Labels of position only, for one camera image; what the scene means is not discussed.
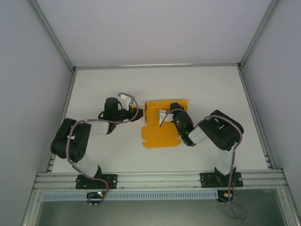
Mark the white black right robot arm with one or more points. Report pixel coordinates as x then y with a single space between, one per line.
221 131

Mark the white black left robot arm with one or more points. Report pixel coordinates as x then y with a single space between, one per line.
63 143

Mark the black controller board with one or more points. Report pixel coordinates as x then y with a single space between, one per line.
94 195
221 194

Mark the aluminium table edge rail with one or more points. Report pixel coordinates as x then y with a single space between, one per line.
155 65
251 106
65 104

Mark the wide aluminium mounting rail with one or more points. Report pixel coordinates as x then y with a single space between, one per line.
160 180

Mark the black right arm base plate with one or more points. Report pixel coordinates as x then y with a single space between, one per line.
205 180

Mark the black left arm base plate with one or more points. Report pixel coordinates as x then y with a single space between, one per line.
112 186

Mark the aluminium upright frame post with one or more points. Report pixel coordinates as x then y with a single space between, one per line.
258 35
53 35

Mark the aluminium frame leg post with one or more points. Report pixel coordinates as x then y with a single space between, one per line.
29 212
289 209

